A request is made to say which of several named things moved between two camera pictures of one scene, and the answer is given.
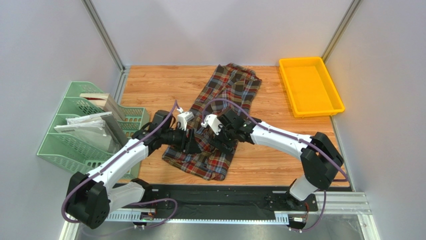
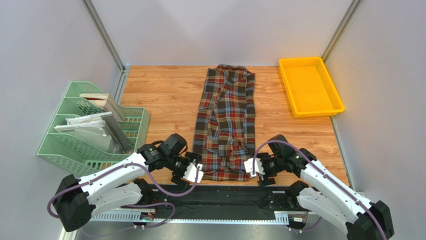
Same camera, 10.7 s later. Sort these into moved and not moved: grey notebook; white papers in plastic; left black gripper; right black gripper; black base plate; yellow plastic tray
Moved: right black gripper; left black gripper
Not moved: black base plate; yellow plastic tray; white papers in plastic; grey notebook
